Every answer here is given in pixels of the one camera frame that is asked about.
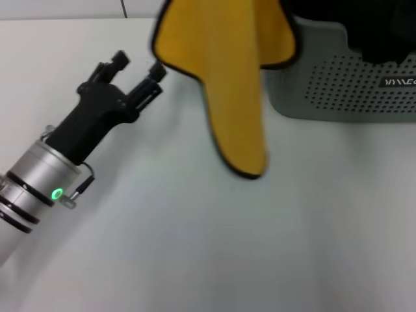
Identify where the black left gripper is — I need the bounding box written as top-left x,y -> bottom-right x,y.
45,50 -> 168,166

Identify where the black fabric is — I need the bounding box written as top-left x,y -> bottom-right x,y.
281,0 -> 416,66

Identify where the thin black cable with plug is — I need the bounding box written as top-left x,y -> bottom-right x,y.
61,162 -> 96,209

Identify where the grey perforated plastic storage basket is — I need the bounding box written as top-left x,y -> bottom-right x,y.
265,14 -> 416,124

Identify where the yellow towel with black hem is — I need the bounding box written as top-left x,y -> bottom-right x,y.
151,0 -> 300,180

